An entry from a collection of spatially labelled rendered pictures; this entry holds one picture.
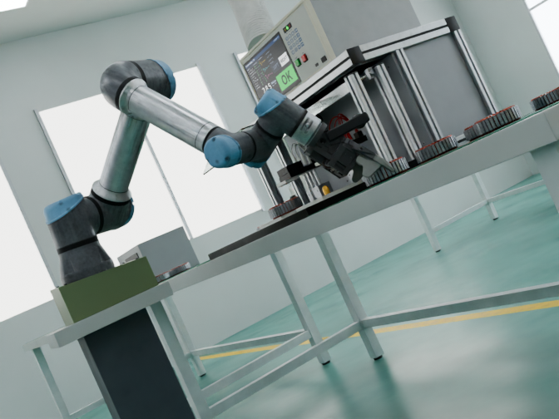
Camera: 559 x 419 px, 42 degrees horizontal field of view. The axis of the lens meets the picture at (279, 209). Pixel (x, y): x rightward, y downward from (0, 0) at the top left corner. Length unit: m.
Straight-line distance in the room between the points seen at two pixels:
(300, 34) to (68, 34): 5.30
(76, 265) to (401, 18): 1.21
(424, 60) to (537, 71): 7.36
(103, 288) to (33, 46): 5.36
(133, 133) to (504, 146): 1.10
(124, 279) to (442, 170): 1.00
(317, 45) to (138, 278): 0.83
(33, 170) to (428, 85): 5.07
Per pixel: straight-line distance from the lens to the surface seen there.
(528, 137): 1.23
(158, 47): 7.58
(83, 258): 2.04
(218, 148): 1.65
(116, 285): 2.03
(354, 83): 2.01
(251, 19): 3.57
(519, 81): 9.70
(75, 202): 2.07
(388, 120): 2.19
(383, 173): 1.73
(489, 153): 1.28
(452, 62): 2.26
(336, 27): 2.18
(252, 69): 2.45
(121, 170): 2.08
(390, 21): 2.31
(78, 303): 2.01
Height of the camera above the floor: 0.76
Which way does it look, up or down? 1 degrees up
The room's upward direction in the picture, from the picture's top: 25 degrees counter-clockwise
